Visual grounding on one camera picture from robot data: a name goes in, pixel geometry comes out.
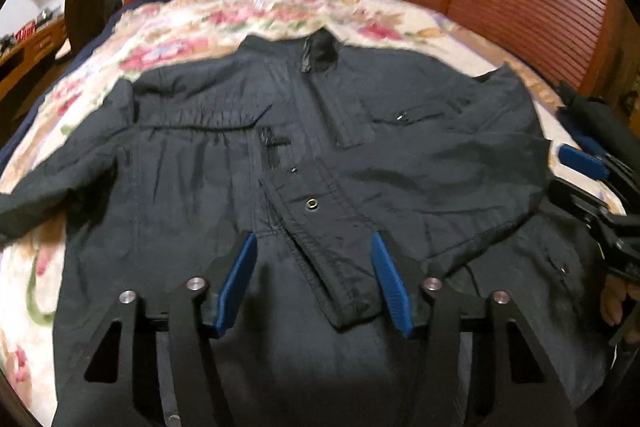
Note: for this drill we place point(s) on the dark wooden chair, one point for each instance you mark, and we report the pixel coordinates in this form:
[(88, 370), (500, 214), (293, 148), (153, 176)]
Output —
[(84, 21)]

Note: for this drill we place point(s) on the wooden desk cabinet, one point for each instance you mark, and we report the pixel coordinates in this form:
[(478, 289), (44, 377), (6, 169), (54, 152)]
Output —
[(24, 57)]

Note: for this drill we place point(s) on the black zip jacket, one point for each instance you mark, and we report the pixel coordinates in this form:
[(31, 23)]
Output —
[(314, 146)]

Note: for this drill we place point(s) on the red basket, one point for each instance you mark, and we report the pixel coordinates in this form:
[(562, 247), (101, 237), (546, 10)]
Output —
[(26, 31)]

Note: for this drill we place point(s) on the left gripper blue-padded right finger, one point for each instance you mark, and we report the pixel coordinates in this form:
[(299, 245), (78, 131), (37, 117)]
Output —
[(480, 363)]

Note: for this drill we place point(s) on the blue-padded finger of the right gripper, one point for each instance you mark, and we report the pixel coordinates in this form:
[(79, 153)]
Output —
[(588, 165), (578, 203)]

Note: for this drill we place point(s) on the person right hand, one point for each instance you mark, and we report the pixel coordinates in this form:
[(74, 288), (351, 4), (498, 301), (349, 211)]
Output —
[(614, 293)]

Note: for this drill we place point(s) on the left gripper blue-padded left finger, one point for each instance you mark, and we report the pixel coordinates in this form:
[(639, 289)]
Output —
[(155, 366)]

